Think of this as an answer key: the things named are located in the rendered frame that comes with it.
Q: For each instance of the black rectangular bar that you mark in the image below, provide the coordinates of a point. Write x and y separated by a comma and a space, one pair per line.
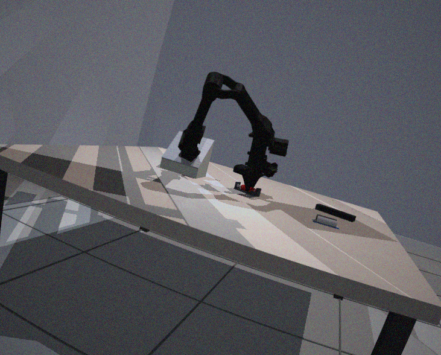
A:
335, 212

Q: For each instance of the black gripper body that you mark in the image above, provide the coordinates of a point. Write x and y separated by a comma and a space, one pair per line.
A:
249, 170

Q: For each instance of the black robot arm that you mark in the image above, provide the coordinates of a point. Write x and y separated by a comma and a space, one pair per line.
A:
263, 133

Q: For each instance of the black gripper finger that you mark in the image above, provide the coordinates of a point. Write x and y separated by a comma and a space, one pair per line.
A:
248, 181
256, 179

